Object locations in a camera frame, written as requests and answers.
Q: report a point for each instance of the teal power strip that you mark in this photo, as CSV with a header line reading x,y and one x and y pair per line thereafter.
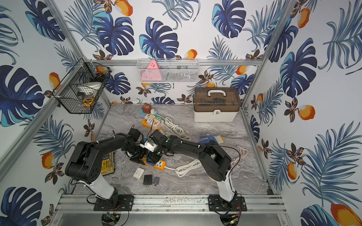
x,y
153,112

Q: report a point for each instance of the orange power strip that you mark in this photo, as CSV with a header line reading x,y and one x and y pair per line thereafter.
x,y
159,165

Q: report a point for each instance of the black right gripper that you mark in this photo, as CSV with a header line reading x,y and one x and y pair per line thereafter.
x,y
152,158

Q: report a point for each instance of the brown cube adapter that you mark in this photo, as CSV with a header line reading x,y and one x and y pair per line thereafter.
x,y
146,108

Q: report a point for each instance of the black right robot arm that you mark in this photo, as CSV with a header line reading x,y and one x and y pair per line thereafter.
x,y
215,161

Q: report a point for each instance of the yellow tape measure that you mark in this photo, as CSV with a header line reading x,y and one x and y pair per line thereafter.
x,y
88,101

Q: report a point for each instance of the white item in basket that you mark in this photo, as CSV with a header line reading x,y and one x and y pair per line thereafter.
x,y
91,88

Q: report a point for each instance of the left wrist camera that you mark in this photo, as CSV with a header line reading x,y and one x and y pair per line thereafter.
x,y
135,134

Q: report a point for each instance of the white brown storage box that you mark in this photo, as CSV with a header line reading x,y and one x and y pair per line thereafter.
x,y
215,104

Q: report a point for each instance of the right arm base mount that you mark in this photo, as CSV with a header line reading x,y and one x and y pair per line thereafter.
x,y
227,202

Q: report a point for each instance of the small grey plug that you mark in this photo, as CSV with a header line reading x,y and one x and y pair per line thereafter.
x,y
156,181

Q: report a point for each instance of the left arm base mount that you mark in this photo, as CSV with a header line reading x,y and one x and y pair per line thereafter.
x,y
116,203

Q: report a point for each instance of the pink triangle object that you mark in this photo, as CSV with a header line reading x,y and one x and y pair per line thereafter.
x,y
152,73

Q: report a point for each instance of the clear wall shelf basket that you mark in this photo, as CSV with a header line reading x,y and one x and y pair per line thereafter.
x,y
173,70

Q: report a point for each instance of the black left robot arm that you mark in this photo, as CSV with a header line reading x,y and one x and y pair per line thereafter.
x,y
86,161

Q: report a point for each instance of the black charger plug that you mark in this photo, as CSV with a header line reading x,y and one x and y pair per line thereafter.
x,y
148,180

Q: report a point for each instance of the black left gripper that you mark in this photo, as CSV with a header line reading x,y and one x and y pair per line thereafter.
x,y
135,154

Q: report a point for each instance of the black wire basket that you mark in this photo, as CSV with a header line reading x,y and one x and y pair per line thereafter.
x,y
66,92

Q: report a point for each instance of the blue dotted work glove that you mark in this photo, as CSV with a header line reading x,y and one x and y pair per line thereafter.
x,y
207,138

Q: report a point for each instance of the white charger plug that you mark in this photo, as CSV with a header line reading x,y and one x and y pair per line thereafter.
x,y
138,173

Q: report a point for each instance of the aluminium front rail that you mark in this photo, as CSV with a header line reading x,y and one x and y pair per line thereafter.
x,y
179,204

